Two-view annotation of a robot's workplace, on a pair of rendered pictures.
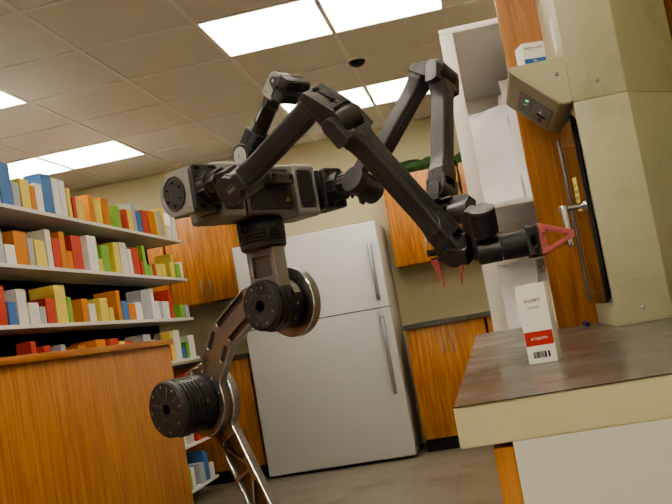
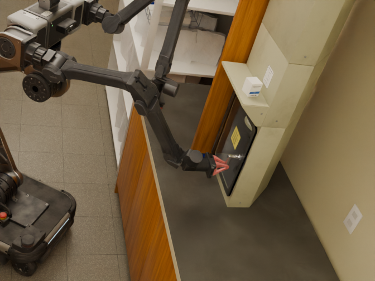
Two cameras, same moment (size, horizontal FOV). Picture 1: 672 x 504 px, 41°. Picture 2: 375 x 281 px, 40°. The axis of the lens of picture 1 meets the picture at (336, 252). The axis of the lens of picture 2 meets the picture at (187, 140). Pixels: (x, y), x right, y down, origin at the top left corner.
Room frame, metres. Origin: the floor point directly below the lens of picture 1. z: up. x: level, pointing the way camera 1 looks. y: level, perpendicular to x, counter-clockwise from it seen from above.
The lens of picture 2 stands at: (0.52, 0.59, 2.52)
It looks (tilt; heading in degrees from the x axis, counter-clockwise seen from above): 37 degrees down; 328
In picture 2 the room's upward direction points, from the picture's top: 18 degrees clockwise
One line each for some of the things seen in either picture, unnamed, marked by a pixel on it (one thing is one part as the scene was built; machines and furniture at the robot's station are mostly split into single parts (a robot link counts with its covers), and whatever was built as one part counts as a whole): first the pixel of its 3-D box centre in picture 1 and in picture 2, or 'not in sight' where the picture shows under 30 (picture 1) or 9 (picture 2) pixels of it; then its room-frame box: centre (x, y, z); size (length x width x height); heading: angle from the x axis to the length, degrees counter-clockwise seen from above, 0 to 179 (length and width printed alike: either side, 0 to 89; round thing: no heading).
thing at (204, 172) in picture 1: (213, 184); (35, 54); (2.28, 0.28, 1.45); 0.09 x 0.08 x 0.12; 139
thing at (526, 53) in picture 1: (531, 59); (251, 86); (1.94, -0.49, 1.54); 0.05 x 0.05 x 0.06; 5
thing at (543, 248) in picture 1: (551, 237); (217, 164); (1.92, -0.46, 1.15); 0.09 x 0.07 x 0.07; 81
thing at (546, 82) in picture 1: (536, 101); (240, 92); (2.01, -0.51, 1.46); 0.32 x 0.11 x 0.10; 171
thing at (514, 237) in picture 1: (518, 244); (202, 164); (1.92, -0.39, 1.14); 0.10 x 0.07 x 0.07; 171
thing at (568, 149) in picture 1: (582, 214); (232, 143); (2.00, -0.55, 1.19); 0.30 x 0.01 x 0.40; 171
